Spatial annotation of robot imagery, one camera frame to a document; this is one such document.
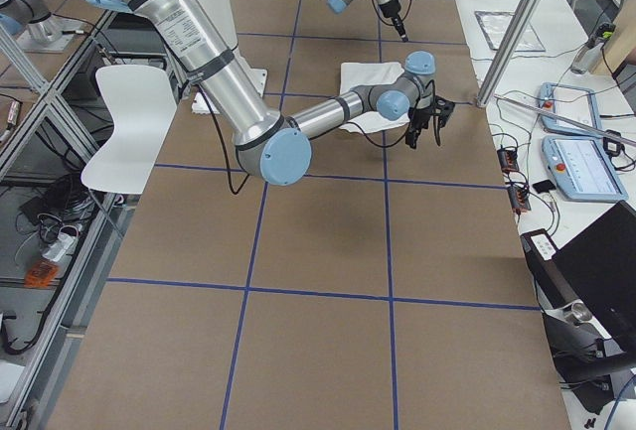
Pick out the upper blue teach pendant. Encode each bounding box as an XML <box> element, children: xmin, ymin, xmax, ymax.
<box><xmin>538</xmin><ymin>82</ymin><xmax>601</xmax><ymax>135</ymax></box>

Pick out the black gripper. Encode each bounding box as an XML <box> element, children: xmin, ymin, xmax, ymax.
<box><xmin>381</xmin><ymin>0</ymin><xmax>409</xmax><ymax>43</ymax></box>
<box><xmin>404</xmin><ymin>104</ymin><xmax>433</xmax><ymax>148</ymax></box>

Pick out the grey water bottle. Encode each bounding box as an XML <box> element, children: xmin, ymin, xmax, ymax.
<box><xmin>569</xmin><ymin>22</ymin><xmax>616</xmax><ymax>74</ymax></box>

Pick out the aluminium frame post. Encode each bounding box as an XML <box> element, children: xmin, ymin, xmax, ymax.
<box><xmin>476</xmin><ymin>0</ymin><xmax>541</xmax><ymax>108</ymax></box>

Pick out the black orange adapter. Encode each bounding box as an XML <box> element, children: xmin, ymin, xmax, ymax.
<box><xmin>497</xmin><ymin>148</ymin><xmax>520</xmax><ymax>173</ymax></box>
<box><xmin>507</xmin><ymin>184</ymin><xmax>532</xmax><ymax>215</ymax></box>

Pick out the lower black orange adapter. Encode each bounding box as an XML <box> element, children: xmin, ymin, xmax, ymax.
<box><xmin>507</xmin><ymin>184</ymin><xmax>532</xmax><ymax>215</ymax></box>

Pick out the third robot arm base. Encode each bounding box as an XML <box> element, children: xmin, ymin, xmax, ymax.
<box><xmin>1</xmin><ymin>0</ymin><xmax>71</xmax><ymax>53</ymax></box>

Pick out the blue teach pendant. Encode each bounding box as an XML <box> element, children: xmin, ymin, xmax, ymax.
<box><xmin>542</xmin><ymin>135</ymin><xmax>629</xmax><ymax>203</ymax></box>
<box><xmin>538</xmin><ymin>82</ymin><xmax>601</xmax><ymax>135</ymax></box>

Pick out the black laptop computer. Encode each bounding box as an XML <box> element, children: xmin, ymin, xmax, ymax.
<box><xmin>521</xmin><ymin>201</ymin><xmax>635</xmax><ymax>352</ymax></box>

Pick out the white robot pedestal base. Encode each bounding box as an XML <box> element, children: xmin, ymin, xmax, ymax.
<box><xmin>191</xmin><ymin>0</ymin><xmax>269</xmax><ymax>116</ymax></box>

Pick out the white long-sleeve printed shirt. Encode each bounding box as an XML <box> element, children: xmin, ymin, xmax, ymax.
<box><xmin>340</xmin><ymin>62</ymin><xmax>408</xmax><ymax>134</ymax></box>

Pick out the lower blue teach pendant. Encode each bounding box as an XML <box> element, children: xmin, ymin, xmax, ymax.
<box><xmin>542</xmin><ymin>135</ymin><xmax>629</xmax><ymax>203</ymax></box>

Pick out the upper black orange adapter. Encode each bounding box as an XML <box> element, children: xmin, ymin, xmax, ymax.
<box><xmin>497</xmin><ymin>148</ymin><xmax>520</xmax><ymax>173</ymax></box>

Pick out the white plastic chair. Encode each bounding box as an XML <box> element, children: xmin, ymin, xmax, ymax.
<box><xmin>81</xmin><ymin>65</ymin><xmax>177</xmax><ymax>195</ymax></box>

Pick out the white power strip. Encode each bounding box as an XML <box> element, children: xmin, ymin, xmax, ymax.
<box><xmin>42</xmin><ymin>228</ymin><xmax>79</xmax><ymax>262</ymax></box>

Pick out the orange box on floor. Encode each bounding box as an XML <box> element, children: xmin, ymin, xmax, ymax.
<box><xmin>24</xmin><ymin>259</ymin><xmax>59</xmax><ymax>288</ymax></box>

